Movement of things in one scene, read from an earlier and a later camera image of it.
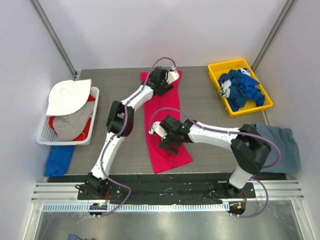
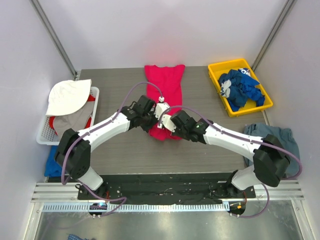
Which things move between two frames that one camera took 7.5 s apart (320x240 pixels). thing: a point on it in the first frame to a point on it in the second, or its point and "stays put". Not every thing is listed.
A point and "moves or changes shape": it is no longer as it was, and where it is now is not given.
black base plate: (163, 186) stays put
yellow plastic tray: (214, 71) stays put
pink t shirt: (156, 108) moves or changes shape
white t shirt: (67, 97) stays put
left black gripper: (164, 88) to (149, 120)
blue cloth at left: (58, 160) stays put
